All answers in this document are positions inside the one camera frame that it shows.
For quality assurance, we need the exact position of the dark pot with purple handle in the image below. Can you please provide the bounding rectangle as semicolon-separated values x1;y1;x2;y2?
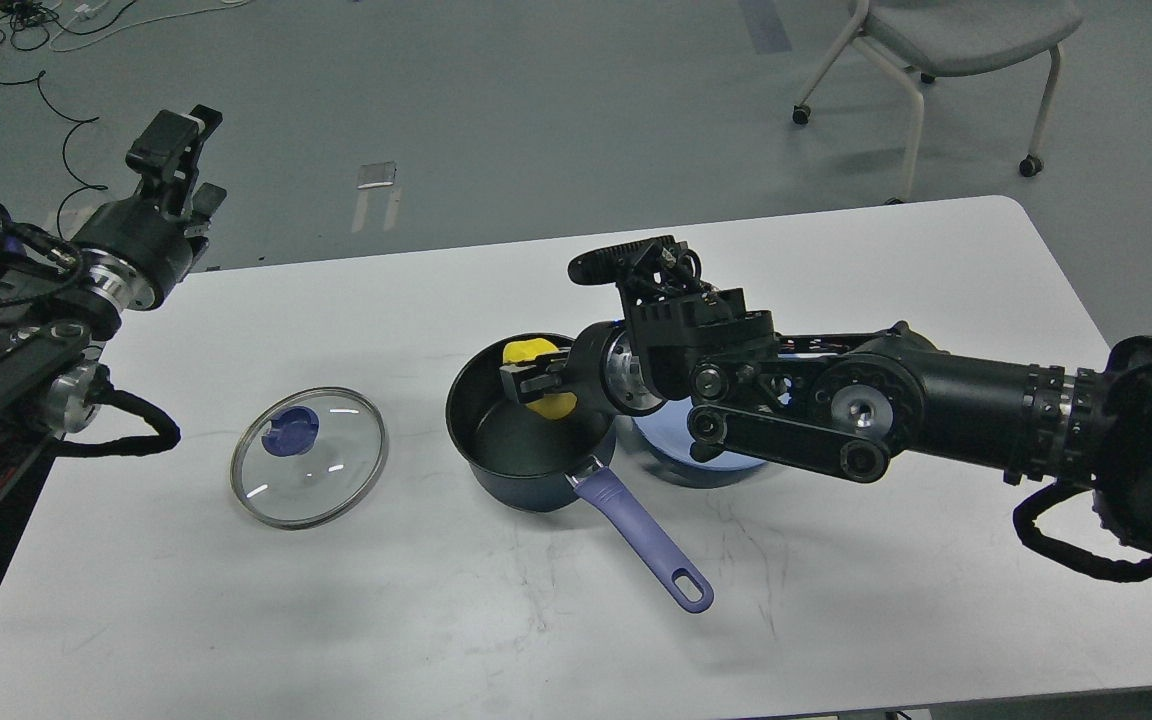
445;338;717;612

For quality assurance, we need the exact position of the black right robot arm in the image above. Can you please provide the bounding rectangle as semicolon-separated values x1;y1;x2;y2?
500;236;1152;583

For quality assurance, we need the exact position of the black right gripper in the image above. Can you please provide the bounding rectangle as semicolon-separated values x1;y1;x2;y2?
500;323;637;415

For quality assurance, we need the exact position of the grey office chair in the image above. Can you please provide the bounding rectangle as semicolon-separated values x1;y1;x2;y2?
791;1;1084;204

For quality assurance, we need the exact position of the blue round plate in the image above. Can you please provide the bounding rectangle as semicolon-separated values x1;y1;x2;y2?
632;397;774;488

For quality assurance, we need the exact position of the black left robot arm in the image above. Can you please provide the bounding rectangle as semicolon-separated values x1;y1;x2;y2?
0;105;227;505

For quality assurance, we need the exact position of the white floor cable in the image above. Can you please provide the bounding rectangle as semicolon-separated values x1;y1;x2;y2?
48;0;262;54

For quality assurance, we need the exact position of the grey floor tape patch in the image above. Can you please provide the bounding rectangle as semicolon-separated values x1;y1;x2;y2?
356;161;397;191

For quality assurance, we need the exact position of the glass lid with purple knob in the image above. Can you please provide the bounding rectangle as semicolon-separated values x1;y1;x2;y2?
229;387;391;530

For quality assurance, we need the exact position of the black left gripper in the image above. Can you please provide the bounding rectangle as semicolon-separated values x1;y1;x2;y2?
73;105;228;313

